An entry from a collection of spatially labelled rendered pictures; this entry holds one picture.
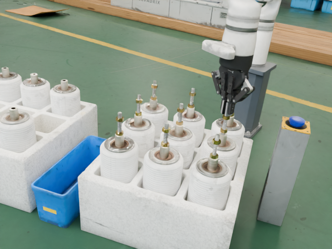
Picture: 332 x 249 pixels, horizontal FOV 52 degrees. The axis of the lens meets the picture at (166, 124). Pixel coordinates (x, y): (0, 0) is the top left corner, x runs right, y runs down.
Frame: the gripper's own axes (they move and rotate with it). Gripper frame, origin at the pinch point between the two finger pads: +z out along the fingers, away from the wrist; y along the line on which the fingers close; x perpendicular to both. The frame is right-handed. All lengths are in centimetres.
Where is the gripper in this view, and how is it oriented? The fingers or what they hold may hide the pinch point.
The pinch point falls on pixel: (227, 107)
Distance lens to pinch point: 84.8
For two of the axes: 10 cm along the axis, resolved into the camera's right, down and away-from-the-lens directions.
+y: -5.6, -4.3, 7.1
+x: -8.3, 2.1, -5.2
